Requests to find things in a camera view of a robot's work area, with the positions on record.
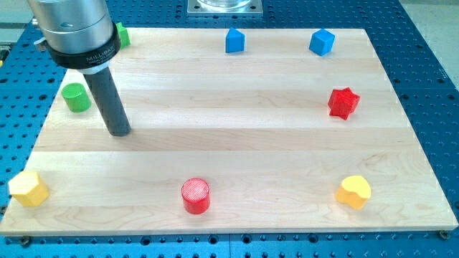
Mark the green block behind arm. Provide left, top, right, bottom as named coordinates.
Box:
left=115, top=22, right=131, bottom=49

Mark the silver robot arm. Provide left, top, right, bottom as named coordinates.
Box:
left=28, top=0, right=121, bottom=75

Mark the light wooden board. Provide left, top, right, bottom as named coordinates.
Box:
left=1, top=28, right=458, bottom=236

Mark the red cylinder block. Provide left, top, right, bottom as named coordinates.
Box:
left=181, top=178, right=210, bottom=214

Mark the blue pentagon prism block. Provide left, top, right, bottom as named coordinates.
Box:
left=225, top=27, right=245, bottom=53

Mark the red star block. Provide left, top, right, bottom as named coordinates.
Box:
left=328, top=87, right=361, bottom=120

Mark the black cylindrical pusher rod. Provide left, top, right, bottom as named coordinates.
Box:
left=83, top=67, right=131, bottom=137

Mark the blue cube block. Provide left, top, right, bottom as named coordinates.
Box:
left=309, top=29, right=335, bottom=56

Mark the yellow heart block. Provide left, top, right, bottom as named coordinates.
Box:
left=335, top=175, right=372, bottom=210

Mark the green cylinder block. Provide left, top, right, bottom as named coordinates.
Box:
left=61, top=82, right=91, bottom=113

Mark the yellow hexagon block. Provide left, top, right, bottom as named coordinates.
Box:
left=8, top=171, right=49, bottom=207

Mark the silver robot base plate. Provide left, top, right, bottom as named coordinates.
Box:
left=186, top=0, right=263, bottom=16

